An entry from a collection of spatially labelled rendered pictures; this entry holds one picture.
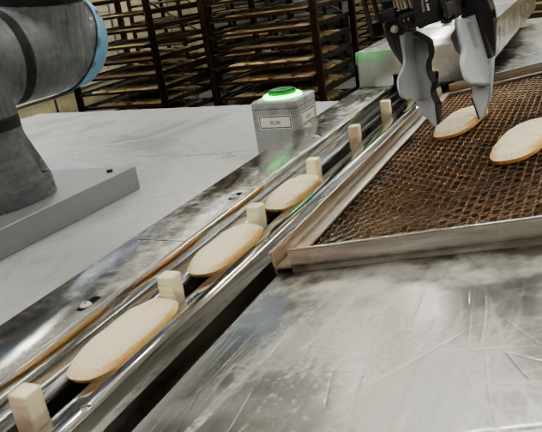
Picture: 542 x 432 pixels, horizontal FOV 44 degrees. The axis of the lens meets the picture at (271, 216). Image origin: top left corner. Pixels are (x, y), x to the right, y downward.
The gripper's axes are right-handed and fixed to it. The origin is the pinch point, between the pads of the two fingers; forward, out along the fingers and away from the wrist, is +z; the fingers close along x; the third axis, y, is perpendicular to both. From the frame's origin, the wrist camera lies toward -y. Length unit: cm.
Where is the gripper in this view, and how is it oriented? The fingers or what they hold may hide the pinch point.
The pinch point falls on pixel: (458, 106)
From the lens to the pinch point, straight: 66.1
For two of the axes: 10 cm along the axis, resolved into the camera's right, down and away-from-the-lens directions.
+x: 8.0, -0.9, -5.9
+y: -5.2, 3.8, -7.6
